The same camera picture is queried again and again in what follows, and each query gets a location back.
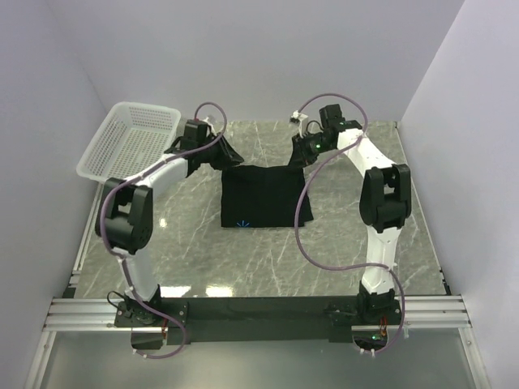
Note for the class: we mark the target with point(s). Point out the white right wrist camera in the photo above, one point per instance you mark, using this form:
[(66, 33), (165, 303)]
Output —
[(300, 121)]

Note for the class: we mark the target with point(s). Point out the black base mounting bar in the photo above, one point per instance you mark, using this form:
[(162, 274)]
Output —
[(225, 319)]

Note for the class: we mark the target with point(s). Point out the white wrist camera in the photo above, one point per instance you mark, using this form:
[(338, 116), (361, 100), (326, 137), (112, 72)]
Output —
[(300, 121), (210, 120)]

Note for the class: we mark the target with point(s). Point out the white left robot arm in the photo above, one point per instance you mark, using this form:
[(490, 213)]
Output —
[(125, 217)]

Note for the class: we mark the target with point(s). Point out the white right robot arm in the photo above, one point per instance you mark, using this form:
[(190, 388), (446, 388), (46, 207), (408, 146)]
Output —
[(385, 202)]

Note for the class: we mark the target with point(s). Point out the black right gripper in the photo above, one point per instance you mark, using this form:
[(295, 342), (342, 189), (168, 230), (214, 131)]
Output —
[(301, 156)]

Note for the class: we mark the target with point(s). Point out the black t shirt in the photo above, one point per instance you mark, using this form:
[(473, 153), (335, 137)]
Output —
[(260, 197)]

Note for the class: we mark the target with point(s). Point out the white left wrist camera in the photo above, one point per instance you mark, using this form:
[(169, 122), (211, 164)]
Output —
[(210, 120)]

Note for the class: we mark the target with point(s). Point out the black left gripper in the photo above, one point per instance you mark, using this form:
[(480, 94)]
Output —
[(227, 152)]

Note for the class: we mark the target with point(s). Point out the white plastic basket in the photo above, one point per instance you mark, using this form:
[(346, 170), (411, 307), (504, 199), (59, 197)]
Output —
[(131, 137)]

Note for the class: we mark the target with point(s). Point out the aluminium frame rail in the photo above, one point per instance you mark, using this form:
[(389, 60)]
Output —
[(79, 315)]

